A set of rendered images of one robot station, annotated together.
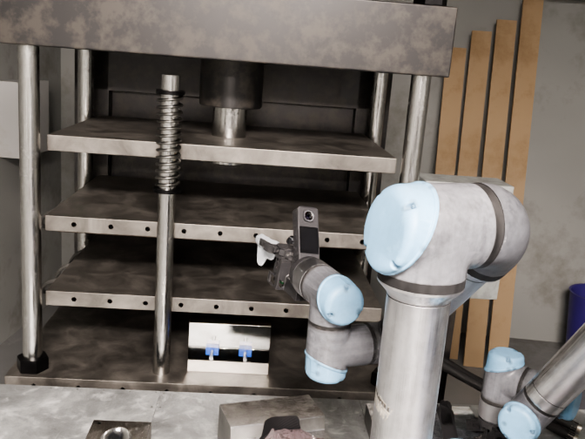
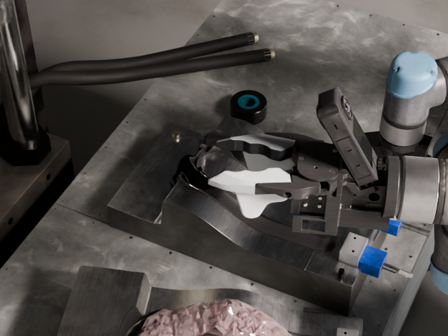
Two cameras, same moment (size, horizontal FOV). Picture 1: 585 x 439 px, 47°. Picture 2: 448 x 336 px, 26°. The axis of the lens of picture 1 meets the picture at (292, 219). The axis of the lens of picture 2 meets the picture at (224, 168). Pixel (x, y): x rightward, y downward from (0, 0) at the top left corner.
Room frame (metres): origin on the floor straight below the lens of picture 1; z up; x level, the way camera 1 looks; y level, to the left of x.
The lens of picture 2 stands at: (0.99, 0.72, 2.24)
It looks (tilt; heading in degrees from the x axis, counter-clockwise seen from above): 46 degrees down; 300
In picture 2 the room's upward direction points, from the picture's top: straight up
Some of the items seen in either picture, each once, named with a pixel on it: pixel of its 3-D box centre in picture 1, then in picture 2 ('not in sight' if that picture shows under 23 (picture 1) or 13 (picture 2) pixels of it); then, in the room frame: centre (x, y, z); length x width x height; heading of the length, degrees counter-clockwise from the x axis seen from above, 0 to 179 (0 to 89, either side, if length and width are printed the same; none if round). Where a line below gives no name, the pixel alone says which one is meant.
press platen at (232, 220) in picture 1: (225, 207); not in sight; (2.45, 0.25, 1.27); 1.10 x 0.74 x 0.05; 94
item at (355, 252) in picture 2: not in sight; (377, 263); (1.29, -0.36, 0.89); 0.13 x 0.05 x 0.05; 4
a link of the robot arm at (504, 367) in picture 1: (503, 376); (411, 88); (1.32, -0.47, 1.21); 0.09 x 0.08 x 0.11; 51
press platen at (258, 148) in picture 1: (229, 140); not in sight; (2.46, 0.25, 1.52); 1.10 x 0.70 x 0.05; 94
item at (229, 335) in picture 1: (231, 320); not in sight; (2.33, 0.19, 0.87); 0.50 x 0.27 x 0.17; 4
